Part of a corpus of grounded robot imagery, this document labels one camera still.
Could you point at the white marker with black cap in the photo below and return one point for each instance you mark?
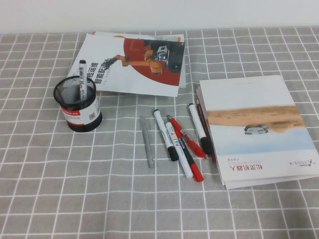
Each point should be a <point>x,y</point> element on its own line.
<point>197,122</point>
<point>162,127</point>
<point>82,74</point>

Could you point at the brochure with orange robot arm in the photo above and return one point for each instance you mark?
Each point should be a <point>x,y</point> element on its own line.
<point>112,74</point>

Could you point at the grey pen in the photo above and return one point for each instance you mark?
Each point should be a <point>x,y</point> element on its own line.
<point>147,142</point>

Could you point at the red gel pen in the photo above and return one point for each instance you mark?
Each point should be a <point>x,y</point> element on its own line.
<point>194,147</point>

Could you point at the dark red pen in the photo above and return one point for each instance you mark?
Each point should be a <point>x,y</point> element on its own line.
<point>208,139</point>

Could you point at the black mesh pen holder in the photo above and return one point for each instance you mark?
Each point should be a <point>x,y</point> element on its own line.
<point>79,114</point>

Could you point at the white brochure with orange corner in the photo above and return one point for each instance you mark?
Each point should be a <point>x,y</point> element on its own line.
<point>172,37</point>

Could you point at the brochure with desert photo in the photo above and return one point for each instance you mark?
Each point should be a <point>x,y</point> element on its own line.
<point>249,99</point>

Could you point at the grey checked tablecloth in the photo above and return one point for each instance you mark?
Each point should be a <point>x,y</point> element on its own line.
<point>74,199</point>

